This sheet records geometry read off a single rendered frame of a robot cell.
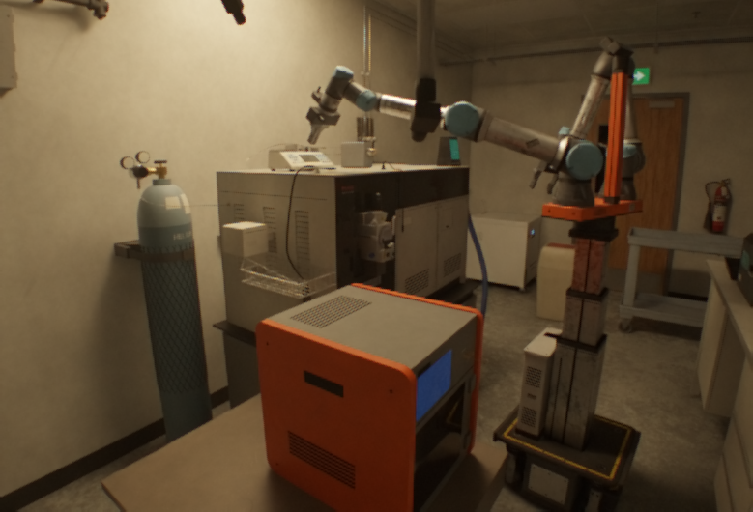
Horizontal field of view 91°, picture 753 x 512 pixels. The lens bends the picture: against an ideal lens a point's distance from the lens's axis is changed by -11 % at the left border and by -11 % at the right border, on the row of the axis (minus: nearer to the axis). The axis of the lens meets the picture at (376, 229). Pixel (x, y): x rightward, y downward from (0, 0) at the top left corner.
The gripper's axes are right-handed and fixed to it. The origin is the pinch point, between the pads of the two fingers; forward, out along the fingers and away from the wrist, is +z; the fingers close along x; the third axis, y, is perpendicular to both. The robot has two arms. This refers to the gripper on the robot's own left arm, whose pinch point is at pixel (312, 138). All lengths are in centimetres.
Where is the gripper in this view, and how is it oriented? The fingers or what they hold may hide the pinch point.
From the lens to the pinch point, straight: 173.9
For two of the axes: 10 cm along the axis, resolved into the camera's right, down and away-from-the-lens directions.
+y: 6.2, 6.8, -4.0
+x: 6.4, -1.4, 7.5
